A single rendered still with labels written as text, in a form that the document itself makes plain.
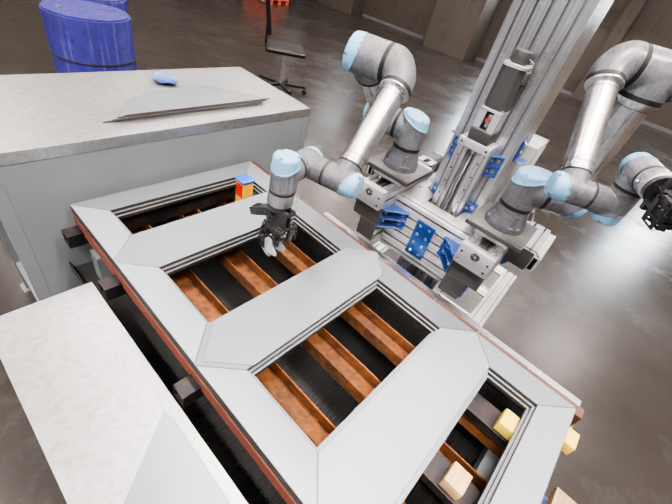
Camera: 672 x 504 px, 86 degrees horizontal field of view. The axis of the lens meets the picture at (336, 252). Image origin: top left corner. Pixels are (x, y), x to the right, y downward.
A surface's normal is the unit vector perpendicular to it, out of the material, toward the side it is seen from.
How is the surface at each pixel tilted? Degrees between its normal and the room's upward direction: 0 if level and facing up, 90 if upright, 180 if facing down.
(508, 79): 90
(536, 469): 0
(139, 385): 0
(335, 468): 0
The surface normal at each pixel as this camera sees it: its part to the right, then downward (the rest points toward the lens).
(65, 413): 0.22, -0.74
